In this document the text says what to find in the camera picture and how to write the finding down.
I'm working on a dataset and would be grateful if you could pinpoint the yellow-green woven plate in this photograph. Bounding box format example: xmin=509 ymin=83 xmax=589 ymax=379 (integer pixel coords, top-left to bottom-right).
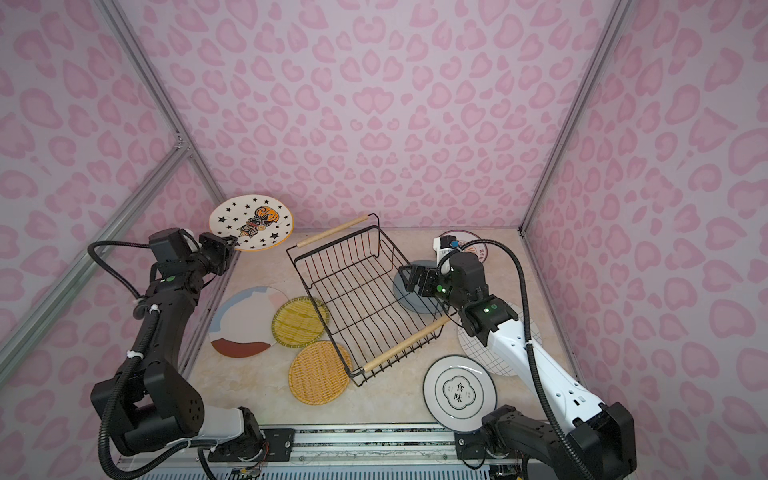
xmin=271 ymin=296 xmax=330 ymax=348

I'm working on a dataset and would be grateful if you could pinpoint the black wire dish rack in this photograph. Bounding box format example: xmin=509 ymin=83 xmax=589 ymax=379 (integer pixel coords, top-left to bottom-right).
xmin=287 ymin=213 xmax=451 ymax=387

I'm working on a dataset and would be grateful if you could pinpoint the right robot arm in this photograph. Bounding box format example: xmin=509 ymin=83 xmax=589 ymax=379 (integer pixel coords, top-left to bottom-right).
xmin=398 ymin=250 xmax=638 ymax=479

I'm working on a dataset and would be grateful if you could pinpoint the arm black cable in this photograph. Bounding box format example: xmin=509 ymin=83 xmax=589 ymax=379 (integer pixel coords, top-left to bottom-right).
xmin=87 ymin=240 xmax=158 ymax=301
xmin=455 ymin=238 xmax=595 ymax=480

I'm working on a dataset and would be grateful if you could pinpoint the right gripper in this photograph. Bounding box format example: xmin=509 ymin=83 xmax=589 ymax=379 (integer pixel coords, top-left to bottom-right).
xmin=397 ymin=265 xmax=469 ymax=311

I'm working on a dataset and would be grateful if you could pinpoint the aluminium frame strut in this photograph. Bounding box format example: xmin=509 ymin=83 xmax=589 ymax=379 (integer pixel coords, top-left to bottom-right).
xmin=1 ymin=141 xmax=189 ymax=385

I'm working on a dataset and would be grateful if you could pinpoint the pastel abstract pattern plate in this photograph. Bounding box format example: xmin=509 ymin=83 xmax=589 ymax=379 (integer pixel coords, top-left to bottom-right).
xmin=208 ymin=286 xmax=288 ymax=358

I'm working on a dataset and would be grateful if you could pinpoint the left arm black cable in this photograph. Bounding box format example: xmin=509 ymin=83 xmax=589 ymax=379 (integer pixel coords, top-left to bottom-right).
xmin=87 ymin=240 xmax=158 ymax=301

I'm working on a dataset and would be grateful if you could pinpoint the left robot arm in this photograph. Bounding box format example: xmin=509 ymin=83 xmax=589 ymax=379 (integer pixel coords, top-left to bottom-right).
xmin=90 ymin=228 xmax=266 ymax=477

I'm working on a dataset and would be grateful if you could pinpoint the grey-blue plate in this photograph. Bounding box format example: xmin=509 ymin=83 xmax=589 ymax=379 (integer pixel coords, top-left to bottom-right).
xmin=392 ymin=265 xmax=443 ymax=316

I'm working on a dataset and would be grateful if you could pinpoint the orange woven plate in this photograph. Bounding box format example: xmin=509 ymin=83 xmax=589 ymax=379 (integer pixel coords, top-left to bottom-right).
xmin=288 ymin=341 xmax=351 ymax=406

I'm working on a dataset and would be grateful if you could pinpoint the white plate orange sunburst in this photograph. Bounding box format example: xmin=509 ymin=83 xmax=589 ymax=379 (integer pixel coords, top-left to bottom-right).
xmin=440 ymin=229 xmax=488 ymax=263

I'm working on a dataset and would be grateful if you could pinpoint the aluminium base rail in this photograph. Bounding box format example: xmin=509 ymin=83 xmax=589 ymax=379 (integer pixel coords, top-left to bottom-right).
xmin=110 ymin=419 xmax=637 ymax=480

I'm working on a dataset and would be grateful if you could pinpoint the white plate black rim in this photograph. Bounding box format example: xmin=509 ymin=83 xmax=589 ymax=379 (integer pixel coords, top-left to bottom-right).
xmin=423 ymin=355 xmax=498 ymax=433

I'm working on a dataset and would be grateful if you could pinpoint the white grid pattern plate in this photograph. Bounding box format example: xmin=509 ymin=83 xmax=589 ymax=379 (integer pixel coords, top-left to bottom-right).
xmin=457 ymin=303 xmax=543 ymax=377

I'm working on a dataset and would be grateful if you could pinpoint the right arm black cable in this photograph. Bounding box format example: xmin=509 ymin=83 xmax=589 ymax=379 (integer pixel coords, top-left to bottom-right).
xmin=455 ymin=238 xmax=595 ymax=480

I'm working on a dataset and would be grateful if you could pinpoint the white star cartoon plate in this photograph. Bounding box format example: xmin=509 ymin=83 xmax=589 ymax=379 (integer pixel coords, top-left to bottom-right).
xmin=209 ymin=194 xmax=294 ymax=252

